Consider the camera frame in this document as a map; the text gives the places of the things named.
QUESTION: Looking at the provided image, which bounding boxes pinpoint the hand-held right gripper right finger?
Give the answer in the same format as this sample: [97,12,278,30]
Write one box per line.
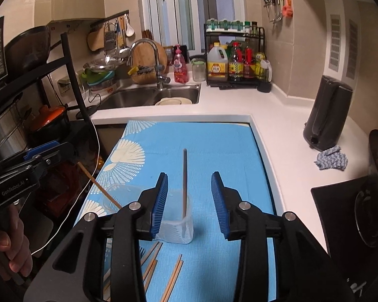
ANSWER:
[211,171,356,302]

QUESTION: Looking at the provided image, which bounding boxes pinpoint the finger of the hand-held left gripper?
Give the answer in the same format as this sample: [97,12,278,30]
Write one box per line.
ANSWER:
[0,141,61,172]
[19,142,77,180]

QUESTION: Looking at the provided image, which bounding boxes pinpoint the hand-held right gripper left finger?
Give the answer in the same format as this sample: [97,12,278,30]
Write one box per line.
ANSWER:
[23,172,169,302]

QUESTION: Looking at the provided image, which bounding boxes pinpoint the clear plastic container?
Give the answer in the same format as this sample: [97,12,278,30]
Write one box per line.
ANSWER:
[102,184,195,245]

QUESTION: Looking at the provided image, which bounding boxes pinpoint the dark brown chopstick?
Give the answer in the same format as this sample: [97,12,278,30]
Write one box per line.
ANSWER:
[182,148,188,220]

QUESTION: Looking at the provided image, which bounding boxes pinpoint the person's left hand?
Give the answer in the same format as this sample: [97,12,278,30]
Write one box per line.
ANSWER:
[0,208,33,279]

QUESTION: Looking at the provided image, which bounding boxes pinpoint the orange lidded pot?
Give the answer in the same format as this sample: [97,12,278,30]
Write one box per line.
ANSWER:
[28,104,70,139]

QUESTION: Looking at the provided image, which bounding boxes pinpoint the stainless steel stockpot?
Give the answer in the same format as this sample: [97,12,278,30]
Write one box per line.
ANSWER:
[0,101,29,161]

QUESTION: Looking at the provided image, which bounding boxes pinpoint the blue patterned tablecloth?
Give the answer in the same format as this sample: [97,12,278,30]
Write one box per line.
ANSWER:
[74,120,278,302]

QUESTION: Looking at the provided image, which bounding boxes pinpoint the black metal shelf rack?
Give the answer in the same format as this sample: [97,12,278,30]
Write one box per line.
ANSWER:
[0,32,97,170]

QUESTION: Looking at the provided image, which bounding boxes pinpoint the green plastic colander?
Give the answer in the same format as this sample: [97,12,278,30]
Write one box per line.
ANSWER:
[81,68,116,85]

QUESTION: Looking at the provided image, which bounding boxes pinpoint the stainless steel sink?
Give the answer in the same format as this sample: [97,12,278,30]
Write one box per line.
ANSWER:
[94,83,202,110]

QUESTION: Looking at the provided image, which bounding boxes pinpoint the steel bowl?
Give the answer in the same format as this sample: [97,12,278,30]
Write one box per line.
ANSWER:
[83,57,120,73]

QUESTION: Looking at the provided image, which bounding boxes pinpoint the black frying pan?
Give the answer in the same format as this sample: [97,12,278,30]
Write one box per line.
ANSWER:
[4,25,62,73]

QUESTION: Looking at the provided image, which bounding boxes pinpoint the cream bowl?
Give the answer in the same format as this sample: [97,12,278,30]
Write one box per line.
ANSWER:
[154,97,193,106]

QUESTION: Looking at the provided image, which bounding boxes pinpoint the black gas stove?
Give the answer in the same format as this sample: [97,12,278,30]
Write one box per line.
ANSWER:
[311,176,378,302]

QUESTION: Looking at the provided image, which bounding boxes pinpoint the small wooden cutting board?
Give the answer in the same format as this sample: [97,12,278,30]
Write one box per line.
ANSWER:
[87,27,107,51]

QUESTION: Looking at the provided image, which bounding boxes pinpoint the black spice rack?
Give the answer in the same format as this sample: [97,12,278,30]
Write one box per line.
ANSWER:
[204,22,266,88]

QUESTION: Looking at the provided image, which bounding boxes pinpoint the blue white dishcloth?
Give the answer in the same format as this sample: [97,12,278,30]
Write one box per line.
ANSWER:
[314,145,349,172]

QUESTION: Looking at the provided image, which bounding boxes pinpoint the chrome faucet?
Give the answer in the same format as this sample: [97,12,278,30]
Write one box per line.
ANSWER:
[127,39,171,90]

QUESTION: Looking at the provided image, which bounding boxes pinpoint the metal grater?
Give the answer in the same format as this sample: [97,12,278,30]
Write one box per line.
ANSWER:
[104,23,116,51]

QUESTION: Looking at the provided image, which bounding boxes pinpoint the round wooden cutting board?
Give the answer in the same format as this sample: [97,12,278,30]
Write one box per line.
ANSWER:
[131,39,168,85]

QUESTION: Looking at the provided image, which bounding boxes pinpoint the glass jar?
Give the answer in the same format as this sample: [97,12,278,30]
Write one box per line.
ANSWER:
[192,59,207,82]

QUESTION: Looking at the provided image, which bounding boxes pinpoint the pink dish soap bottle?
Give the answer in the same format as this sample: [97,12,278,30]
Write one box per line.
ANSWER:
[173,45,190,84]

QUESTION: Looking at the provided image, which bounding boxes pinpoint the large yellow label jug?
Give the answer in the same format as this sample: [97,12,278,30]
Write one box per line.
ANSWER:
[207,42,229,81]

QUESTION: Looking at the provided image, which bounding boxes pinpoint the red cap sauce bottle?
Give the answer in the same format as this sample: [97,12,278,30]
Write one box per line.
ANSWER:
[228,42,244,81]

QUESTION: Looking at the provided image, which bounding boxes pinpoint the yellow cooking oil jug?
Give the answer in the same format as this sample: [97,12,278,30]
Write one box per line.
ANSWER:
[259,58,273,84]

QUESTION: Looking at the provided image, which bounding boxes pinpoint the black electric kettle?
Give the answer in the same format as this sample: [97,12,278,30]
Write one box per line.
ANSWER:
[303,75,354,152]

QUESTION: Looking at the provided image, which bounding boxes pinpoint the white rice paddle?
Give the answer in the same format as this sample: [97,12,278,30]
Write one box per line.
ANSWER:
[125,14,135,37]

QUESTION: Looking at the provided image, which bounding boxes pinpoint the white framed window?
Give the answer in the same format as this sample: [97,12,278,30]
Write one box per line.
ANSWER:
[140,0,249,52]

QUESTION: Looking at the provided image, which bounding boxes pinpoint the metal tongs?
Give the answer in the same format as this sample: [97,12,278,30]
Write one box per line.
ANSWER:
[269,0,283,23]

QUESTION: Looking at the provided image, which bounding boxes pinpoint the white vent grille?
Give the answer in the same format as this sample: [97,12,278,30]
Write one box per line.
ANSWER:
[346,19,359,79]
[329,14,341,71]

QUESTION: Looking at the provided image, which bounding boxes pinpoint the wall power socket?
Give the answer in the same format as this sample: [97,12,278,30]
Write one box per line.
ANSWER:
[57,75,74,97]

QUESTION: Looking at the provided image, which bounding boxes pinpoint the yellow handled dish brush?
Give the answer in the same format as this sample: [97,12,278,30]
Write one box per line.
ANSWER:
[127,65,155,77]

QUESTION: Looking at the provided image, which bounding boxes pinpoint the beige wall shelf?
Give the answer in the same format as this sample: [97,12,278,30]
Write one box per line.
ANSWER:
[47,19,93,34]

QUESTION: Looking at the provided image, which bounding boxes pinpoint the black wall utensil rail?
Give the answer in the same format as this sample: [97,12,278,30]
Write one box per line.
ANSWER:
[90,10,130,29]

